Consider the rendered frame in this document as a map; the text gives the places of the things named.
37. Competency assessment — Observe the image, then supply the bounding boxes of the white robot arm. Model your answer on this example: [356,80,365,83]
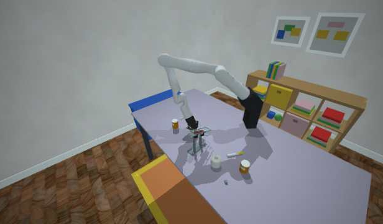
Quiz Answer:
[158,54,250,120]

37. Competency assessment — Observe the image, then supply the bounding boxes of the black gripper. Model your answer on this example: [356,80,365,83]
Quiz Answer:
[185,116,198,129]

